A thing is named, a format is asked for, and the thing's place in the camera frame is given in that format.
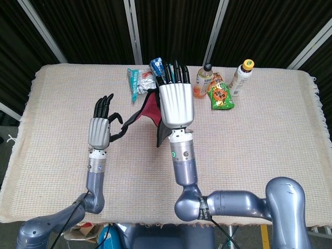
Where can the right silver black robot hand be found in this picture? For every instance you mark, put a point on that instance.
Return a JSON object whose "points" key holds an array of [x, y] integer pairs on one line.
{"points": [[176, 103]]}

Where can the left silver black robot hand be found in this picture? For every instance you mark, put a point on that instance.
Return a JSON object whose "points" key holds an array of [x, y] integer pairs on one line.
{"points": [[98, 132]]}

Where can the grey and pink cloth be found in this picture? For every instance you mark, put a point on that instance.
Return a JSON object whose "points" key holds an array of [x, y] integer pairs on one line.
{"points": [[150, 110]]}

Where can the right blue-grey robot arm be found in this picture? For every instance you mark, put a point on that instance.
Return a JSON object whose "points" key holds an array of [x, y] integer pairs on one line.
{"points": [[185, 171]]}

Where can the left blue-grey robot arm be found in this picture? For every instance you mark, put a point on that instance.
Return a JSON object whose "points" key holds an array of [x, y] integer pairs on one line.
{"points": [[96, 186]]}

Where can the orange drink bottle black cap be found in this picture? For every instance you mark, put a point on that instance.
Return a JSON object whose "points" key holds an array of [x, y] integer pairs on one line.
{"points": [[201, 83]]}

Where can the silver teal snack packet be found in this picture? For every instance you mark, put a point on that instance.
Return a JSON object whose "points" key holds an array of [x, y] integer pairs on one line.
{"points": [[141, 85]]}

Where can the green orange snack bag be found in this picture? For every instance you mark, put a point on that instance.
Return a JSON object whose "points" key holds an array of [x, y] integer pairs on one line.
{"points": [[220, 96]]}

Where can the white bottle yellow cap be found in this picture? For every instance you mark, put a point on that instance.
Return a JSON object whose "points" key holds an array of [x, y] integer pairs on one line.
{"points": [[240, 77]]}

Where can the beige woven tablecloth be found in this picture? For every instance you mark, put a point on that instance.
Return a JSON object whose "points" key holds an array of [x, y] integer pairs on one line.
{"points": [[233, 155]]}

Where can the brown cardboard box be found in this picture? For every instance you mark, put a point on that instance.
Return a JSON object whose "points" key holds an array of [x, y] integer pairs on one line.
{"points": [[86, 230]]}

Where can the dark pleated curtain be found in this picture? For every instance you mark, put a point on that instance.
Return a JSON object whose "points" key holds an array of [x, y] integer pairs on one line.
{"points": [[90, 31]]}

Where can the blue-grey robot torso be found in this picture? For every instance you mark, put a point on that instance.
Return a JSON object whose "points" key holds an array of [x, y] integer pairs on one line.
{"points": [[160, 238]]}

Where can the metal table leg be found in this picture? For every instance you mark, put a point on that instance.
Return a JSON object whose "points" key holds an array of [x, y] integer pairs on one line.
{"points": [[232, 237]]}

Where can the white metal partition post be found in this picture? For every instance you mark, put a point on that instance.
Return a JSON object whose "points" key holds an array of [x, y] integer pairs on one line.
{"points": [[42, 28], [215, 28], [133, 31], [311, 46], [9, 110]]}

